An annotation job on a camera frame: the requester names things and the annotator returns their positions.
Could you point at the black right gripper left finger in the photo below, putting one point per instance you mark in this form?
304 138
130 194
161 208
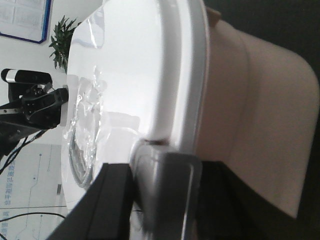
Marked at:
104 211

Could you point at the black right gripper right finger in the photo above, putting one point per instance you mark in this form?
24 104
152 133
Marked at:
228 209

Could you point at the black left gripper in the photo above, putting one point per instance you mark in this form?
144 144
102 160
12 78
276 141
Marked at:
29 114

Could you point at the green potted plant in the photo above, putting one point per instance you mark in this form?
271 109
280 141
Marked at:
61 42

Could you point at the wrist camera black silver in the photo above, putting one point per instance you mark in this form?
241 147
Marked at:
20 81

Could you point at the blue framed wall poster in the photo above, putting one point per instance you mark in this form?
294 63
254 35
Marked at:
25 20

